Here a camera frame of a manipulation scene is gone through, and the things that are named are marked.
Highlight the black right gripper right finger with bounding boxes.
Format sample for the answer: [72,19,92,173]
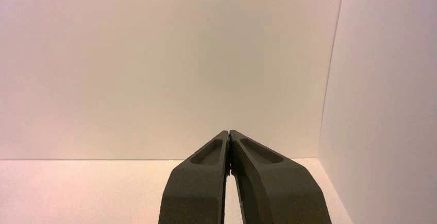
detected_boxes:
[229,129,332,224]

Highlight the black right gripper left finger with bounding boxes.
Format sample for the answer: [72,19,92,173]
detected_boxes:
[158,130,230,224]

